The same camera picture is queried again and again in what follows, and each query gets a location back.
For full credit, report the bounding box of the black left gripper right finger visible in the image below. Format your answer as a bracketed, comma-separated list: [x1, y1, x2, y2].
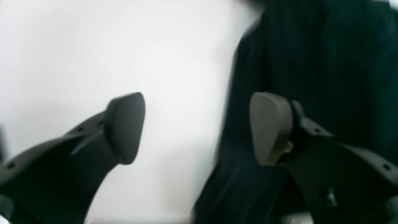
[250, 92, 398, 224]

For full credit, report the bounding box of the black t-shirt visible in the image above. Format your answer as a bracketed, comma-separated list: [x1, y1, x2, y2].
[193, 0, 397, 224]

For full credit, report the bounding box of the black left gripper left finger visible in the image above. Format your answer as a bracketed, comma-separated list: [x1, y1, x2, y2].
[0, 92, 145, 224]

